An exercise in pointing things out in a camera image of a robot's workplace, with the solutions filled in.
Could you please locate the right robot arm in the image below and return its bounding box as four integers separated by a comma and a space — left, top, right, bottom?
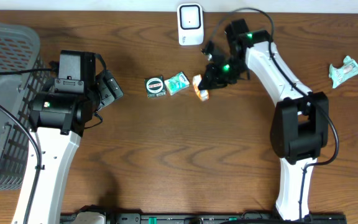
198, 19, 333, 222

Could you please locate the orange small tissue pack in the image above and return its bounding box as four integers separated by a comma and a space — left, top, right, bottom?
193, 74, 209, 101

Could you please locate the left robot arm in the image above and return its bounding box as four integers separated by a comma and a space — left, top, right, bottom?
12, 50, 124, 223

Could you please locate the teal long snack packet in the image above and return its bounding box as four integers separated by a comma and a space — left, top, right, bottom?
329, 55, 358, 88

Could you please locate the grey plastic mesh basket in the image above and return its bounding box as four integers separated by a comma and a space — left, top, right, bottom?
0, 21, 54, 193

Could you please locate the white barcode scanner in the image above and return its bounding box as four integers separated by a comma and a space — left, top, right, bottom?
177, 3, 204, 46

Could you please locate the teal small tissue pack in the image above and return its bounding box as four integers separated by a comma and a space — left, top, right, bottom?
164, 72, 190, 95

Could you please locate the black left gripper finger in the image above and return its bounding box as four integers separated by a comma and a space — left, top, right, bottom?
97, 80, 115, 111
103, 70, 124, 100

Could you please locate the green round-logo box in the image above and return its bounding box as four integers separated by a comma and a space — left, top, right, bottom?
144, 75, 167, 98

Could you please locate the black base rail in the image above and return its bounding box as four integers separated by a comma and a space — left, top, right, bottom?
60, 205, 347, 224

